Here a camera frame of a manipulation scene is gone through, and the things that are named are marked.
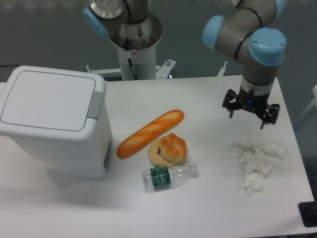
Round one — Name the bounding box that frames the crumpled white tissue paper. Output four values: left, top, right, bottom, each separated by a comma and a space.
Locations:
231, 137, 287, 196

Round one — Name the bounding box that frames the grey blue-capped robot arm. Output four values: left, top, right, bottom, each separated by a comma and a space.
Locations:
82, 0, 286, 125

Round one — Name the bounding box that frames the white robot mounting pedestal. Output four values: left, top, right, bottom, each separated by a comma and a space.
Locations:
109, 13, 162, 81

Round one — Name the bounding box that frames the orange baguette bread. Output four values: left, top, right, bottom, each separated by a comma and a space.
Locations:
116, 109, 185, 159

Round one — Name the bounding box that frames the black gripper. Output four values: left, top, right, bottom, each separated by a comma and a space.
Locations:
222, 86, 280, 129

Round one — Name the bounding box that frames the black device at table edge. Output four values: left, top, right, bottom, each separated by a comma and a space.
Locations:
298, 201, 317, 228

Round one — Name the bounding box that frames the knotted bread roll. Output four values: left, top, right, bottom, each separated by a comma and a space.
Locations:
148, 133, 188, 167

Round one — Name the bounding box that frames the clear green-label plastic bottle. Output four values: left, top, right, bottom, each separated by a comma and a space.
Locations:
142, 164, 199, 193

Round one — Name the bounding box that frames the white push-button trash can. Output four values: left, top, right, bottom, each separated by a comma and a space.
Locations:
0, 66, 112, 178

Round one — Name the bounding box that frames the white frame at right edge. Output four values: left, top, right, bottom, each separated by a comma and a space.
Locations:
294, 85, 317, 132

